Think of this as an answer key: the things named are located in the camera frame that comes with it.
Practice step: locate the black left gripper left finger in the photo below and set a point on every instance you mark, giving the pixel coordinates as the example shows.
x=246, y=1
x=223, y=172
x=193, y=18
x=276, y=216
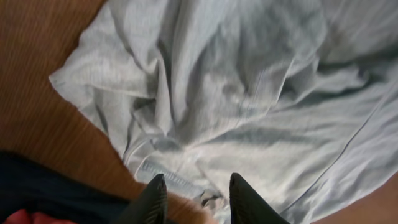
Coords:
x=150, y=207

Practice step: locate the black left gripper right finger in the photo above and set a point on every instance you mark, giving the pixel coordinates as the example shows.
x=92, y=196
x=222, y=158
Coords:
x=247, y=206

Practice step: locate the light blue t-shirt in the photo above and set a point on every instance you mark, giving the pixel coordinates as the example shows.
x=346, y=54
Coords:
x=297, y=96

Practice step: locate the dark navy folded garment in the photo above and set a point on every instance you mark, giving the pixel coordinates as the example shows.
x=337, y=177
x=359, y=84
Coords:
x=28, y=185

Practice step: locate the red folded soccer t-shirt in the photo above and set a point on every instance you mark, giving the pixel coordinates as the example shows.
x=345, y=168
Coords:
x=23, y=217

